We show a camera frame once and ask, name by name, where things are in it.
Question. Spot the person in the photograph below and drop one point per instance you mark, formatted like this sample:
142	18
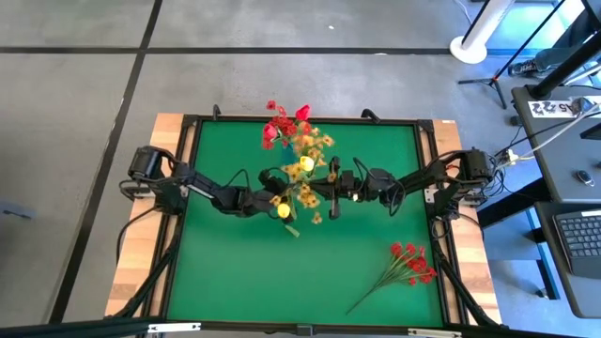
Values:
528	69

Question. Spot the yellow artificial flowers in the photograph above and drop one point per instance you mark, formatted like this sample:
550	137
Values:
235	272

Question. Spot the yellow artificial tulip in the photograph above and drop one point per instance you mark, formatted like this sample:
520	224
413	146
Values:
283	210
306	163

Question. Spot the black keyboard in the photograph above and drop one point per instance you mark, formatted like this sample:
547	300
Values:
582	235

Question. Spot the red artificial blossom bunch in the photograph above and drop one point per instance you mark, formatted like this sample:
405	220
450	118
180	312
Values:
284	124
413	263

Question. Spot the white pillar with round base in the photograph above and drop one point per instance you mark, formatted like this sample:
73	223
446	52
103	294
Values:
469	47

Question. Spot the silver metal bracket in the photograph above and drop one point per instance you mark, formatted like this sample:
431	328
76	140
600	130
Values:
434	333
174	327

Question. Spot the white label paper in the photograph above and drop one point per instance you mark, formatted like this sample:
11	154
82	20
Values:
549	109

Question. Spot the blue desk frame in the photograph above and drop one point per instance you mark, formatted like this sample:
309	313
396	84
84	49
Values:
549	274

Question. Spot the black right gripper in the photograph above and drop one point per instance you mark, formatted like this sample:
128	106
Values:
366	185

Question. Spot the black frame clamp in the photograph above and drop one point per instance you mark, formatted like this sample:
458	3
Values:
371	115
216	112

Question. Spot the black key fob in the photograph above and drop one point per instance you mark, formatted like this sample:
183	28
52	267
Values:
585	177

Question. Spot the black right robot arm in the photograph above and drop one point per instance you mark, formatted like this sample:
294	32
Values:
422	176

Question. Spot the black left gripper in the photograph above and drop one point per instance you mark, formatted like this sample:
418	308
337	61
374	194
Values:
263	199

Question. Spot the blue textured glass vase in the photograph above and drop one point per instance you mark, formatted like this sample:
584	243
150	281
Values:
286	152

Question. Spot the grey side table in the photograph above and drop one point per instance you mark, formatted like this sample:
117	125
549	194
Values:
582	296

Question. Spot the black table frame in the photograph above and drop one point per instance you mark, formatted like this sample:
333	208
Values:
235	118

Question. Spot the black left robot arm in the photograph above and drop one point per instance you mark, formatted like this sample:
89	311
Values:
206	192

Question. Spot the grey desk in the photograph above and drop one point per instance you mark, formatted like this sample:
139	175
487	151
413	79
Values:
554	155

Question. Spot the thick black pole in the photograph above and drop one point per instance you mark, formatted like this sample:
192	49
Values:
568	66

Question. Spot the loose green artificial leaf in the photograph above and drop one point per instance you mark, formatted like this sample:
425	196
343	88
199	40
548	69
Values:
292	230

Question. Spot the black tripod stand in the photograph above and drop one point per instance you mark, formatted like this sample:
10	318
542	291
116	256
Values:
493	81

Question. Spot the black diagonal frame strut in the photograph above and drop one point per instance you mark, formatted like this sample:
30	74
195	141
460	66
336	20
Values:
462	284
151	281

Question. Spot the black rig beam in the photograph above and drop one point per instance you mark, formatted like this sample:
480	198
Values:
70	328

